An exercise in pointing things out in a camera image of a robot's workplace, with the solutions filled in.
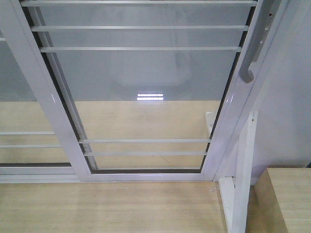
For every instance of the white sliding transparent door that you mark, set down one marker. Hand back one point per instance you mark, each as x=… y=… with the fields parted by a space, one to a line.
x=137 y=90

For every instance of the grey metal door handle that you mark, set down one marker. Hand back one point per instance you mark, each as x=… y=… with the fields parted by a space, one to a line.
x=262 y=27

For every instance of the white fixed glass panel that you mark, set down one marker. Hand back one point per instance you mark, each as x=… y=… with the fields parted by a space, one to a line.
x=29 y=148

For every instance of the light wooden box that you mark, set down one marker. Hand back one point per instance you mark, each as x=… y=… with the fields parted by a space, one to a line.
x=280 y=202

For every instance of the white triangular support bracket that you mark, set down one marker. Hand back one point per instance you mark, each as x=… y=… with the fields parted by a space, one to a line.
x=235 y=190

